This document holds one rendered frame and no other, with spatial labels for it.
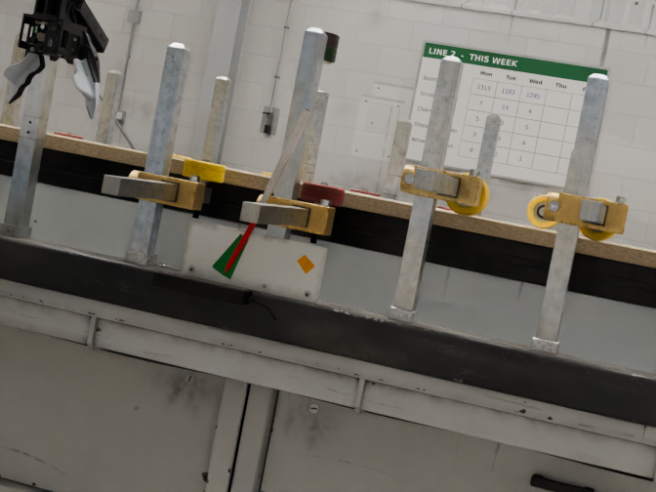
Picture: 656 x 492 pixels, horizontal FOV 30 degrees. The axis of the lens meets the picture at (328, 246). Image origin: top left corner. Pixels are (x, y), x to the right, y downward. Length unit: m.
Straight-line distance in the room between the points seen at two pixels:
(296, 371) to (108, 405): 0.53
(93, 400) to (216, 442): 0.29
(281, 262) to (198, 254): 0.16
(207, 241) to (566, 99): 7.24
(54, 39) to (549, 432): 1.04
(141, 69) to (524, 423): 8.49
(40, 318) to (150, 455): 0.39
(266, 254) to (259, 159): 7.73
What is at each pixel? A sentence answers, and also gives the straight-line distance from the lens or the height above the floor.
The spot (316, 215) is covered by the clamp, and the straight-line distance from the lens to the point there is 2.15.
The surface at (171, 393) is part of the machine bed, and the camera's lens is 2.53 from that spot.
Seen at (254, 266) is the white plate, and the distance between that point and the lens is 2.18.
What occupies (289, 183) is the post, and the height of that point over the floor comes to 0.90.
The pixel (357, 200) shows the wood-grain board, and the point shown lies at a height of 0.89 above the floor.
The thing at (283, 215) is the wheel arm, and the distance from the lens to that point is 2.01.
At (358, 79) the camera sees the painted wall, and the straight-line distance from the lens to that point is 9.69.
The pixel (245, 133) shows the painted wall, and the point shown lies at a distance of 9.96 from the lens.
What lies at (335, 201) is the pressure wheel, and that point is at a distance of 2.25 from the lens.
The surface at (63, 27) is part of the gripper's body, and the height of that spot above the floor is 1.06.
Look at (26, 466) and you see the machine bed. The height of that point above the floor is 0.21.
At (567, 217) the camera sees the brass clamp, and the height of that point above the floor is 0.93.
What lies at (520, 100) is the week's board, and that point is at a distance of 9.36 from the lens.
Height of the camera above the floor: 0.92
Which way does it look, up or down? 3 degrees down
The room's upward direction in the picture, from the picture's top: 11 degrees clockwise
